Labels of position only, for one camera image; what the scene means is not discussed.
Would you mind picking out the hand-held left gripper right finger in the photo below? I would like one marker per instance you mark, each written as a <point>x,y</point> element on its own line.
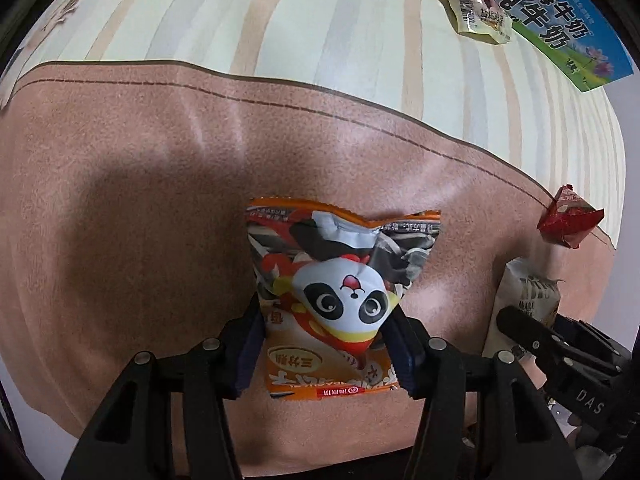
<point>400,355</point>

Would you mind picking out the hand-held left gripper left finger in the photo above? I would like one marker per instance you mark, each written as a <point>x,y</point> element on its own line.
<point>247,355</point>

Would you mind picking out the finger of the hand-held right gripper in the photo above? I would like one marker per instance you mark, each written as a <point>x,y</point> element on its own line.
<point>595,337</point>
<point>525,332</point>

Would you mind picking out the white snack packet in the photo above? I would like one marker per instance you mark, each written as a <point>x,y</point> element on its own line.
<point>525,287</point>

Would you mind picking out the orange panda snack packet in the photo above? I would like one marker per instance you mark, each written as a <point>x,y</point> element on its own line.
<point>345,270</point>

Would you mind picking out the printed cardboard box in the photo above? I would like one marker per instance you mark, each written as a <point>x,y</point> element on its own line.
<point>555,27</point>

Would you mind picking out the small red snack packet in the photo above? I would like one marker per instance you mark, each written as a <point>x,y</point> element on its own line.
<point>567,217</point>

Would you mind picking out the pink and striped blanket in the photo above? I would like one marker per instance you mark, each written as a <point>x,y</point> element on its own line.
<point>150,160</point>

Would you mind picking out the small clear snack packet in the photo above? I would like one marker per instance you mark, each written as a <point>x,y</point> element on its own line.
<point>475,7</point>

